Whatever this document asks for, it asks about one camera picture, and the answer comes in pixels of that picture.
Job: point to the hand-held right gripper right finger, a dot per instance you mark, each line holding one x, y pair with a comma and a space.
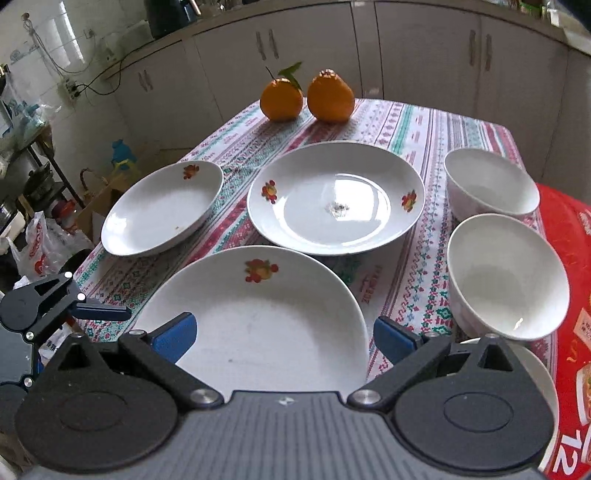
392, 339

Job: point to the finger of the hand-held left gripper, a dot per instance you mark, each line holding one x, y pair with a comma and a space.
104, 314

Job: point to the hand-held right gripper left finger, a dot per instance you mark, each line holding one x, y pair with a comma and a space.
178, 334

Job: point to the small white floral plate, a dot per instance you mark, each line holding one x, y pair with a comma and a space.
157, 212

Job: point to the white bowl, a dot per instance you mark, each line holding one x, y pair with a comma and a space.
503, 277
542, 383
489, 184

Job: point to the large white floral plate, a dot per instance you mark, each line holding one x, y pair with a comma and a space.
337, 207

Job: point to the white printed sack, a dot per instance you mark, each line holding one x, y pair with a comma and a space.
51, 346

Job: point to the white plastic bag red print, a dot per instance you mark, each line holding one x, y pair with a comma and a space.
39, 244

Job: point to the patterned tablecloth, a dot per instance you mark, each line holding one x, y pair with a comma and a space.
415, 258

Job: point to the brown cardboard box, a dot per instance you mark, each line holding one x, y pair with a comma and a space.
99, 203

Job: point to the metal storage rack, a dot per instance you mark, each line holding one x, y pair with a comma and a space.
41, 184

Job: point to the blue toy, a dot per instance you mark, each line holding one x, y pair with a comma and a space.
122, 154

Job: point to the red printed box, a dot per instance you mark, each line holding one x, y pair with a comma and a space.
568, 258

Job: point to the clear plastic bag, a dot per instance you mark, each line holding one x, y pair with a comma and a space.
23, 108

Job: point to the orange without leaf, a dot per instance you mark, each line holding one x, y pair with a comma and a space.
330, 99

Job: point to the orange with green leaf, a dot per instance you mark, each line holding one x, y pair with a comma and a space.
281, 101

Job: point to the white kitchen cabinet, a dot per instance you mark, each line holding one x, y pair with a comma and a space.
415, 55

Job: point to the dark kettle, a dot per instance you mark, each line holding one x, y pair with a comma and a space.
168, 18

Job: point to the wall power strip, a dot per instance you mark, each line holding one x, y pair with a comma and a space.
71, 88

